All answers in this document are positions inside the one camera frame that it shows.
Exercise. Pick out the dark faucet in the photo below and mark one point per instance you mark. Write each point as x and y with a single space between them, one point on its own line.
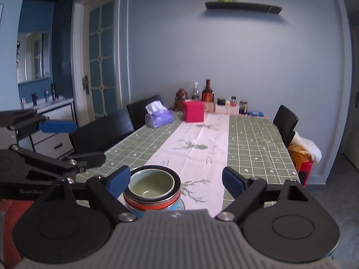
34 99

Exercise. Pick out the person's left forearm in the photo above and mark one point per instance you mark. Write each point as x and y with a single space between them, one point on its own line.
11 229

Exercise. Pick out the orange steel bowl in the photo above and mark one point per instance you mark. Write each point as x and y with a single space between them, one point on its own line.
158 206

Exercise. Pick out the dark glass jar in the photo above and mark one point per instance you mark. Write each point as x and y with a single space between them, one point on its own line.
243 108

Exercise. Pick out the black wall shelf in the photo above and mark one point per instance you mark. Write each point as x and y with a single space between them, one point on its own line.
241 7

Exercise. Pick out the blue steel bowl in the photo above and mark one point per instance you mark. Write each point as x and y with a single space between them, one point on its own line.
180 206

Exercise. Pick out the glass pane door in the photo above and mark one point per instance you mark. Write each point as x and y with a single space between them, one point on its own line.
101 47

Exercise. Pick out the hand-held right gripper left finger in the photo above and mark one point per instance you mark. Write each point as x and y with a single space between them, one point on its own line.
119 181

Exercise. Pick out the brown figurine jar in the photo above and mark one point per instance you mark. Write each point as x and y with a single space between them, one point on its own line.
180 99

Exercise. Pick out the purple tissue pack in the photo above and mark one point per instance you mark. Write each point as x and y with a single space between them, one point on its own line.
161 117

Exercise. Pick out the black chair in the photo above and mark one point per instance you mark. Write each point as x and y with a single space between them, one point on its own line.
140 112
101 131
284 123

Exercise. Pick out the pink box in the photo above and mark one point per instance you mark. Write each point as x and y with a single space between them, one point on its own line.
193 112

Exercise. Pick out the red label liquor bottle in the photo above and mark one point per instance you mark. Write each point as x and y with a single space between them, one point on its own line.
207 95

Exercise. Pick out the dark lidded jar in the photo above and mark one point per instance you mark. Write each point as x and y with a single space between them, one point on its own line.
221 102

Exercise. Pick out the small red label jar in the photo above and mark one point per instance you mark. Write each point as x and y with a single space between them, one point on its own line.
233 101

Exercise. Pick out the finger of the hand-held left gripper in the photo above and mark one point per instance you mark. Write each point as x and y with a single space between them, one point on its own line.
87 159
57 126

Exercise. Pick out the white cabinet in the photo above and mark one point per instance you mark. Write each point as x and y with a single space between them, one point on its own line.
53 140

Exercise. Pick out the blue tin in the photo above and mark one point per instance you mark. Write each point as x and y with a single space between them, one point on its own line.
255 113

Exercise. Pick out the green checked tablecloth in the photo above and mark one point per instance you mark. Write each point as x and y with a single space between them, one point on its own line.
252 151

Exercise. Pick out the wall mirror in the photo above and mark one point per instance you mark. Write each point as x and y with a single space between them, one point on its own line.
38 56

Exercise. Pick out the green ceramic bowl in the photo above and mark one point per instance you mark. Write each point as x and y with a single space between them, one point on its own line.
151 187

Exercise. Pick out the red plastic stool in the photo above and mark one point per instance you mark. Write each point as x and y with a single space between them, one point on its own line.
305 171

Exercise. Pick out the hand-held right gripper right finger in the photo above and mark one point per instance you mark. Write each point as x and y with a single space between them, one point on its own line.
232 183

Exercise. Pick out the clear water bottle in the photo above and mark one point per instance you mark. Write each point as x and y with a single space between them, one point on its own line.
195 92

